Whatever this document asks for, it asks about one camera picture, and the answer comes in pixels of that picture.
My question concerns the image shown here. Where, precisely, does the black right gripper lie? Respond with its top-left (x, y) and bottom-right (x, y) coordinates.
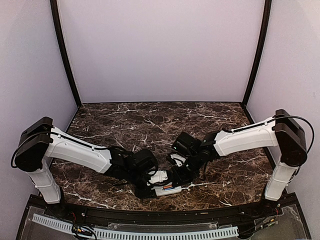
top-left (171, 152), bottom-right (203, 188)

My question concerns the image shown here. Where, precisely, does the orange battery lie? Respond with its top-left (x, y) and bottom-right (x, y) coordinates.
top-left (163, 185), bottom-right (174, 190)

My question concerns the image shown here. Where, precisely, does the white remote control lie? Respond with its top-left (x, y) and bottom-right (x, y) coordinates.
top-left (152, 185), bottom-right (182, 197)

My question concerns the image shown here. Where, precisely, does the blue battery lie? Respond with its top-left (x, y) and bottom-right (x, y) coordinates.
top-left (163, 188), bottom-right (176, 192)

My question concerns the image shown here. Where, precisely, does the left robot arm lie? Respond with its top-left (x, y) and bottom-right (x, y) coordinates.
top-left (10, 116), bottom-right (162, 218)

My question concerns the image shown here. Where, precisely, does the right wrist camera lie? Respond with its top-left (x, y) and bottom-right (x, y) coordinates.
top-left (166, 152), bottom-right (177, 165)

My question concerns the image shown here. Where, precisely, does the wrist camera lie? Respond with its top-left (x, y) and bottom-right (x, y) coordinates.
top-left (161, 170), bottom-right (174, 185)
top-left (166, 152), bottom-right (177, 165)

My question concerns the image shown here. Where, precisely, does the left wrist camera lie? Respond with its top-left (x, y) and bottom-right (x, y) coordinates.
top-left (161, 170), bottom-right (174, 185)

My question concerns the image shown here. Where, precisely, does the white slotted cable duct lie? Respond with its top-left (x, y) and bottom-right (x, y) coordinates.
top-left (32, 213), bottom-right (239, 240)

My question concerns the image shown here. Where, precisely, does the black front table rail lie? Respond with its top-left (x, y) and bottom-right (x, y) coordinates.
top-left (45, 201), bottom-right (281, 226)

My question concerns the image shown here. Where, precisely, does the black right corner post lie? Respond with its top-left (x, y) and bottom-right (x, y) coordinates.
top-left (241, 0), bottom-right (272, 109)

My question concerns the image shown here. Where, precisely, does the black corner post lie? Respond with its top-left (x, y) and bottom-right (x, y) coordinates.
top-left (241, 0), bottom-right (272, 109)
top-left (49, 0), bottom-right (82, 108)

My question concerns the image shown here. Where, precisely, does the black left corner post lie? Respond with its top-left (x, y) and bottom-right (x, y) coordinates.
top-left (49, 0), bottom-right (82, 108)

